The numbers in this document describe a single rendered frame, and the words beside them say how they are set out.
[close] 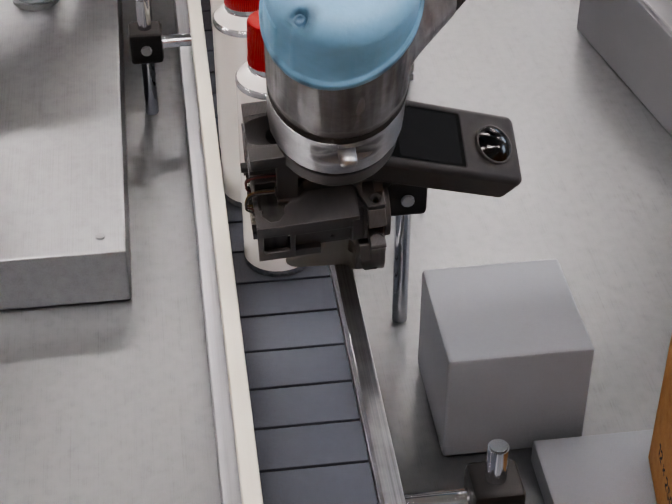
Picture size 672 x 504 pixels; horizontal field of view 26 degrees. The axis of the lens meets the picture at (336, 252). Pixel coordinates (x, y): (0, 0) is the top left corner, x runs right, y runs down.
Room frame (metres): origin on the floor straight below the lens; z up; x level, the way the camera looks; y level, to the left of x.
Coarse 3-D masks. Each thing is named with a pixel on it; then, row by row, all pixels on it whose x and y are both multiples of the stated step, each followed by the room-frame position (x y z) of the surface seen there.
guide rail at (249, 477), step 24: (192, 0) 1.21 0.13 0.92; (192, 24) 1.17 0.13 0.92; (192, 48) 1.14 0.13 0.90; (216, 144) 0.97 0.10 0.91; (216, 168) 0.94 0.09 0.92; (216, 192) 0.91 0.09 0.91; (216, 216) 0.88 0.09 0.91; (216, 240) 0.85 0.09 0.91; (216, 264) 0.82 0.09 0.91; (240, 336) 0.74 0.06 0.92; (240, 360) 0.72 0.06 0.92; (240, 384) 0.69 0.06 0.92; (240, 408) 0.67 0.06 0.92; (240, 432) 0.65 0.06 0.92; (240, 456) 0.63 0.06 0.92; (240, 480) 0.61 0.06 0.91
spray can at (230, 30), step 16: (224, 0) 0.95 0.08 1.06; (240, 0) 0.94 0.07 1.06; (256, 0) 0.94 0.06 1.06; (224, 16) 0.95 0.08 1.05; (240, 16) 0.94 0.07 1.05; (224, 32) 0.94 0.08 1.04; (240, 32) 0.93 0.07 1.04; (224, 48) 0.94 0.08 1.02; (240, 48) 0.93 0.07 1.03; (224, 64) 0.94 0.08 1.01; (240, 64) 0.93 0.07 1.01; (224, 80) 0.94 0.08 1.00; (224, 96) 0.94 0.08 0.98; (224, 112) 0.94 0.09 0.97; (224, 128) 0.94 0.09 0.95; (224, 144) 0.94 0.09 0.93; (224, 160) 0.95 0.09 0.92; (224, 176) 0.95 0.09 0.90; (240, 176) 0.93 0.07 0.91; (224, 192) 0.95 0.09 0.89; (240, 192) 0.93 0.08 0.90
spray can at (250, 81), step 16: (256, 16) 0.88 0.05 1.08; (256, 32) 0.86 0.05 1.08; (256, 48) 0.86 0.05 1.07; (256, 64) 0.86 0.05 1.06; (240, 80) 0.86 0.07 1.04; (256, 80) 0.86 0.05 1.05; (240, 96) 0.86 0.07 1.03; (256, 96) 0.85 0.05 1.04; (240, 112) 0.86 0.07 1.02; (240, 128) 0.86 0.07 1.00; (240, 144) 0.86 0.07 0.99; (240, 160) 0.87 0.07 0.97; (256, 240) 0.85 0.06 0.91; (256, 256) 0.85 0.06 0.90; (272, 272) 0.85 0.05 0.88; (288, 272) 0.85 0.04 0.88
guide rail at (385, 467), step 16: (336, 272) 0.75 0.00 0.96; (352, 272) 0.75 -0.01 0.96; (336, 288) 0.75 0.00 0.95; (352, 288) 0.73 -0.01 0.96; (352, 304) 0.72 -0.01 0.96; (352, 320) 0.70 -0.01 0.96; (352, 336) 0.69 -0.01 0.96; (352, 352) 0.67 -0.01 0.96; (368, 352) 0.67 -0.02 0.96; (368, 368) 0.66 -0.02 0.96; (368, 384) 0.64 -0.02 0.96; (368, 400) 0.63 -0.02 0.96; (368, 416) 0.62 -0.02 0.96; (384, 416) 0.62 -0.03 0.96; (368, 432) 0.61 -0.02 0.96; (384, 432) 0.60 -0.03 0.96; (384, 448) 0.59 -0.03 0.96; (384, 464) 0.58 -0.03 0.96; (384, 480) 0.57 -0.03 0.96; (400, 480) 0.57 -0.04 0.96; (384, 496) 0.55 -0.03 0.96; (400, 496) 0.55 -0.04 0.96
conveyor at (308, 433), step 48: (240, 240) 0.89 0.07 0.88; (240, 288) 0.83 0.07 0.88; (288, 288) 0.83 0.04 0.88; (288, 336) 0.78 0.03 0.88; (336, 336) 0.78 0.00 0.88; (288, 384) 0.73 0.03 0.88; (336, 384) 0.73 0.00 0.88; (288, 432) 0.68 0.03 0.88; (336, 432) 0.68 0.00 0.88; (288, 480) 0.64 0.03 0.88; (336, 480) 0.64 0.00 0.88
